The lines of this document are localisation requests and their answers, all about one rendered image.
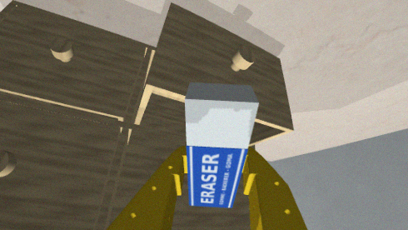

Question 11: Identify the brown wooden chest of drawers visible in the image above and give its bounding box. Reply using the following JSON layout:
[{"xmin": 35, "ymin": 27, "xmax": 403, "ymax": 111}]
[{"xmin": 0, "ymin": 0, "xmax": 187, "ymax": 230}]

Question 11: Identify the white and blue eraser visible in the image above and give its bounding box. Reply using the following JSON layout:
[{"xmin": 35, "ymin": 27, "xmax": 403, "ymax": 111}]
[{"xmin": 185, "ymin": 82, "xmax": 259, "ymax": 208}]

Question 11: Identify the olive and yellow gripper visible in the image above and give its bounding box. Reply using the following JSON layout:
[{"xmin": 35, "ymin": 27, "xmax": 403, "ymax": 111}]
[{"xmin": 107, "ymin": 146, "xmax": 307, "ymax": 230}]

